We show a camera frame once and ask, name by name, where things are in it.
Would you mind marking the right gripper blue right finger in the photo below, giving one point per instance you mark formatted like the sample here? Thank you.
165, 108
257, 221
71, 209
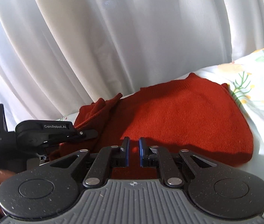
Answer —
160, 158

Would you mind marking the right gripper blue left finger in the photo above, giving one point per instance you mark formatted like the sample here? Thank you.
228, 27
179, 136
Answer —
103, 162

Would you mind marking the red knit cardigan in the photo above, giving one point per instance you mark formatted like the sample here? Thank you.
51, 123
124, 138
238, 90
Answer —
193, 113

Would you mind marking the white curtain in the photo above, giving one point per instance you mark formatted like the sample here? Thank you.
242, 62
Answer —
57, 55

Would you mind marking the floral white bed sheet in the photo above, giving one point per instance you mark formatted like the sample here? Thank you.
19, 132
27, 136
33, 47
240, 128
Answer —
245, 79

